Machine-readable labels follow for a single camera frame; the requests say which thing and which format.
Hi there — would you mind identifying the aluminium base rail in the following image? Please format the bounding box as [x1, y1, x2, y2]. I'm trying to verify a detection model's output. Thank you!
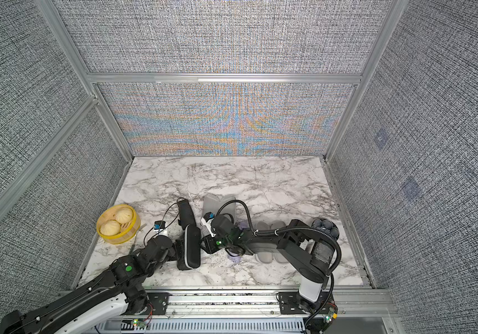
[59, 287, 398, 334]

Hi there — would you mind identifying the white steamed bun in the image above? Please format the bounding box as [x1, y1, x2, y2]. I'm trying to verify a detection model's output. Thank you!
[99, 220, 121, 237]
[115, 207, 133, 225]

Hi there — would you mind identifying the yellow bamboo steamer basket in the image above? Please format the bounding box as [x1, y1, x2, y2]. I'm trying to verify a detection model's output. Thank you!
[96, 204, 141, 244]

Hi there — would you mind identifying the open grey umbrella case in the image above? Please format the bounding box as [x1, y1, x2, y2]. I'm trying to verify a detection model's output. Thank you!
[202, 193, 236, 218]
[254, 220, 289, 264]

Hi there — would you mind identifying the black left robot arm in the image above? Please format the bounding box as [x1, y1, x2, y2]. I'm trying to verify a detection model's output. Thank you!
[0, 235, 176, 333]

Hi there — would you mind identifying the lilac umbrella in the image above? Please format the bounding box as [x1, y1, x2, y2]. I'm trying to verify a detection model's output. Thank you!
[226, 221, 248, 264]

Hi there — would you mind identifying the black left camera cable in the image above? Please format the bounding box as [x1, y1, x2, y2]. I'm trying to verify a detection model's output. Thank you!
[142, 197, 188, 247]

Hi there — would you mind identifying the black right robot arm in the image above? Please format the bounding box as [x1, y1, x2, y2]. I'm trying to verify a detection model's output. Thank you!
[201, 213, 341, 314]

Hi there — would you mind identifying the dark blue flower bowl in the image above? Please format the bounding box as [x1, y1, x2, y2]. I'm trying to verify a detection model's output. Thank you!
[311, 218, 340, 240]

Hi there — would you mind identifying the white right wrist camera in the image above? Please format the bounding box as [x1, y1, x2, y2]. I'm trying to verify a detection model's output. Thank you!
[201, 212, 215, 237]

